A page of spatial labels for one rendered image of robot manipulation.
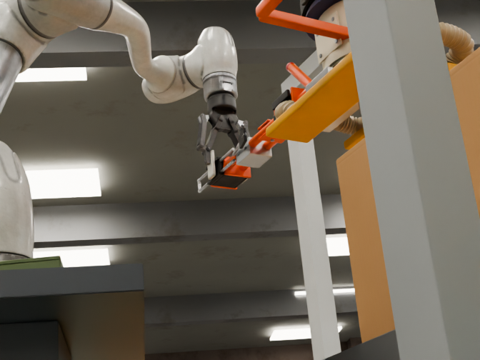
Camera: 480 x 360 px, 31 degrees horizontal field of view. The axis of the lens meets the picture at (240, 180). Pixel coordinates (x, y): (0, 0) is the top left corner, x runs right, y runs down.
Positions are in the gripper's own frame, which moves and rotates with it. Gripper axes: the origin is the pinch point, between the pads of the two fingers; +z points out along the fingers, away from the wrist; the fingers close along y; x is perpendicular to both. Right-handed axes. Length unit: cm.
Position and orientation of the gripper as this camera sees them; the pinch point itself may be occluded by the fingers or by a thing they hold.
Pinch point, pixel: (227, 170)
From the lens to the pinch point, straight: 220.2
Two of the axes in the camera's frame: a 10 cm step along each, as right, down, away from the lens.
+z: 0.8, 9.2, -3.9
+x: -4.5, 3.9, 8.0
